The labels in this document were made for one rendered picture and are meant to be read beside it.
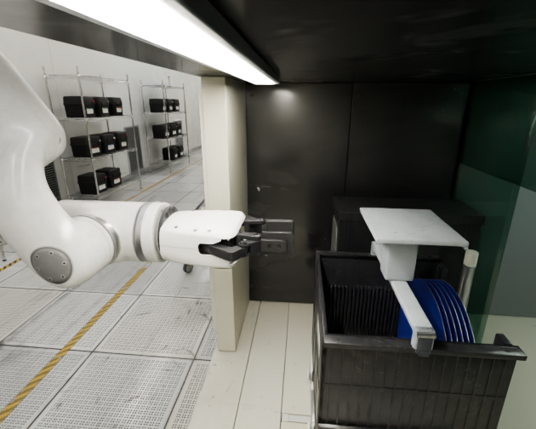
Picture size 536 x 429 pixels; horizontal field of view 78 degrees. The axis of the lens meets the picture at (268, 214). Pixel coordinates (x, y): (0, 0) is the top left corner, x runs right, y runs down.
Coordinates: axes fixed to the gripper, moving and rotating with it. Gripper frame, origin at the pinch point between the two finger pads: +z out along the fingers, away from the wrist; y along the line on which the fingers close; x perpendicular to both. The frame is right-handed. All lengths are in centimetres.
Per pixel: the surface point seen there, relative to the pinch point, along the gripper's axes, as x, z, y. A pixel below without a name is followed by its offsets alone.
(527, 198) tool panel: -2, 52, -32
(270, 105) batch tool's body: 16.8, -4.0, -32.9
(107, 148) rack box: -43, -269, -410
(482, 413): -16.2, 24.0, 10.9
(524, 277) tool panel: -21, 55, -32
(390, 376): -12.0, 13.4, 10.9
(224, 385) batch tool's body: -32.0, -10.1, -5.3
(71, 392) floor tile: -119, -107, -77
